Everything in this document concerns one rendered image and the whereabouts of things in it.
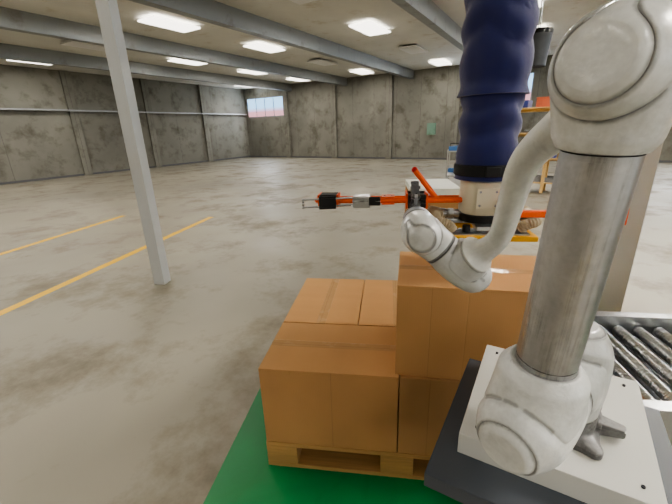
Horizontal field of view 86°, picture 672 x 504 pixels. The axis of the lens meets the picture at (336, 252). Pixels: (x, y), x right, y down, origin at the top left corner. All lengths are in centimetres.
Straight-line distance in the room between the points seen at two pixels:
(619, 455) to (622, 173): 67
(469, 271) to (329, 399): 92
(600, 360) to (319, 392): 108
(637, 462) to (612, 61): 83
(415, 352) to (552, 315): 91
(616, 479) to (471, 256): 54
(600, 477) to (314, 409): 107
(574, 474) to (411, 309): 70
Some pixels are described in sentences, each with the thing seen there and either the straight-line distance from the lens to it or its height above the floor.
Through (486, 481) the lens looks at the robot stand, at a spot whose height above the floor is 75.
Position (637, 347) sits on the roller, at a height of 54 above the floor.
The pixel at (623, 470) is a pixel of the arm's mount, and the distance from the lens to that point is 106.
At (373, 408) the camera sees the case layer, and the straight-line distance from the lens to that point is 167.
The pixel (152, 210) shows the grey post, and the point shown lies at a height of 79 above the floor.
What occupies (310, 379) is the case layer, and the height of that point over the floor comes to 51.
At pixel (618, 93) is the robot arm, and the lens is 53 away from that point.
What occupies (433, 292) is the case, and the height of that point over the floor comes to 92.
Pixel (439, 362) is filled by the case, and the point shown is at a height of 62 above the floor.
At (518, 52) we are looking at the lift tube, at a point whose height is 172.
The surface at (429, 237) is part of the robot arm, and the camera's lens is 93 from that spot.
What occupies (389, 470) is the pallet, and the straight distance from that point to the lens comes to 192.
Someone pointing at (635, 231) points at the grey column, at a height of 85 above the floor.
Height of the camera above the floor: 150
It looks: 19 degrees down
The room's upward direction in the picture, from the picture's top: 2 degrees counter-clockwise
